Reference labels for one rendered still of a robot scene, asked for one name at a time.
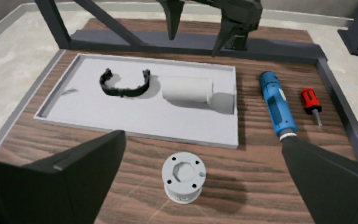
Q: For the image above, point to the blue electric screwdriver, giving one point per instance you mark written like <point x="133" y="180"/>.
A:
<point x="281" y="117"/>

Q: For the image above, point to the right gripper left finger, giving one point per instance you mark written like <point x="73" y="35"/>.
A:
<point x="65" y="188"/>

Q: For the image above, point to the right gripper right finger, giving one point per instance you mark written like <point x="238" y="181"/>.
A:
<point x="326" y="181"/>

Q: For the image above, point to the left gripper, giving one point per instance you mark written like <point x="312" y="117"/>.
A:
<point x="240" y="13"/>

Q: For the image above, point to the black notched half ring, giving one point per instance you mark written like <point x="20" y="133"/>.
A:
<point x="124" y="92"/>

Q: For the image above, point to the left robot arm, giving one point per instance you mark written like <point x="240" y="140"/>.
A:
<point x="239" y="40"/>

